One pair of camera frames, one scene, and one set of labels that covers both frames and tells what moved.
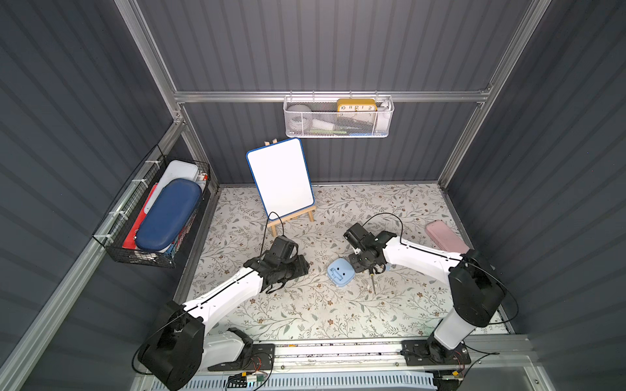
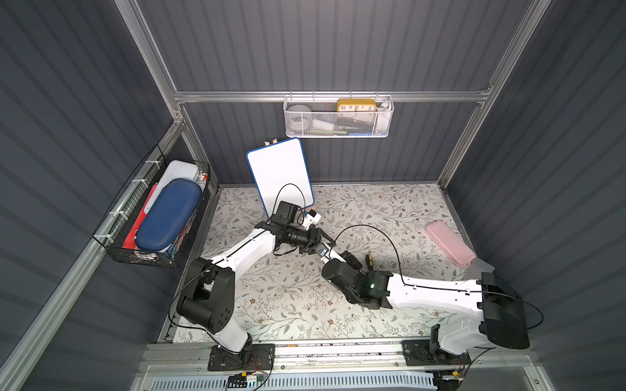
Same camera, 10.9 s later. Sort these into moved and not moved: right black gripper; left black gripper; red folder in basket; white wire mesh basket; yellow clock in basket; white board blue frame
Moved: left black gripper; right black gripper
Not moved: white board blue frame; red folder in basket; yellow clock in basket; white wire mesh basket
